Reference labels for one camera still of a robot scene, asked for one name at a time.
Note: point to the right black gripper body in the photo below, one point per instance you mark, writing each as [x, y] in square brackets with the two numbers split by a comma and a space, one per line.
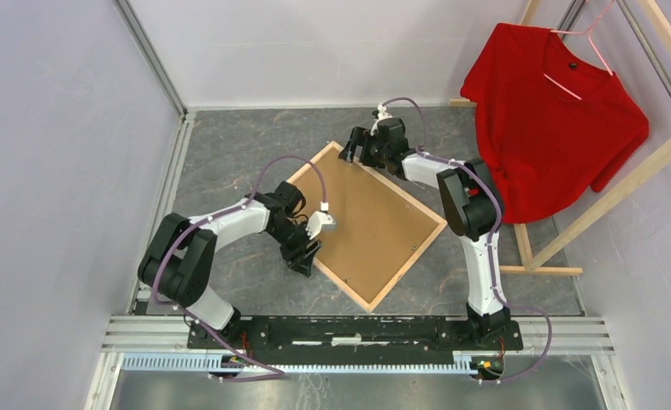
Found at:
[373, 143]

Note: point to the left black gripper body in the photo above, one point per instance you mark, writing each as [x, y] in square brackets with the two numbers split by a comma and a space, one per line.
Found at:
[291, 236]

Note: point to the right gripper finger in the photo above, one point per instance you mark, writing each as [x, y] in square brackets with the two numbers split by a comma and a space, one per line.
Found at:
[374, 157]
[357, 138]

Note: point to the white wooden picture frame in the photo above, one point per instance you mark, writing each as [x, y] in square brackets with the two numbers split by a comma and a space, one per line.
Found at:
[409, 266]

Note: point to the brown cardboard backing board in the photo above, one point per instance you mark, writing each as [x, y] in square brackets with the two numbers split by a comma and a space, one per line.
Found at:
[369, 226]

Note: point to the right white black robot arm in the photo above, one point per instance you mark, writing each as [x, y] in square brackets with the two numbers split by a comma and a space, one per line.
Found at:
[473, 208]

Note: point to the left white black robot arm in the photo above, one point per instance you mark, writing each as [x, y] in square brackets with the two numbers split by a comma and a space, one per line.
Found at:
[178, 261]

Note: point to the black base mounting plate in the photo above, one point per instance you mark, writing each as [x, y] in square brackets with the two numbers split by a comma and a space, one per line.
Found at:
[364, 340]

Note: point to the red t-shirt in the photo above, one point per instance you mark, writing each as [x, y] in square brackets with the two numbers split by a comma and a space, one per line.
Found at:
[550, 124]

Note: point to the wooden clothes rack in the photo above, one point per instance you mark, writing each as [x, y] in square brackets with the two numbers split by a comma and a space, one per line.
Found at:
[624, 187]

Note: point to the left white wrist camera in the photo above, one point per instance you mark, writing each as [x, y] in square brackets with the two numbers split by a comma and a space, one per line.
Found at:
[319, 221]

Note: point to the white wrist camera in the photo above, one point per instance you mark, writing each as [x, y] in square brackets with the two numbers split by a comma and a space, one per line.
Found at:
[380, 113]
[319, 221]

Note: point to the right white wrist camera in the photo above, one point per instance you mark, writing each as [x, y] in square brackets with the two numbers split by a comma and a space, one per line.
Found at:
[380, 113]

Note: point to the aluminium rail frame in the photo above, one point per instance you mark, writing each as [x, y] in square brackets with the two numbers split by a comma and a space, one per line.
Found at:
[169, 344]

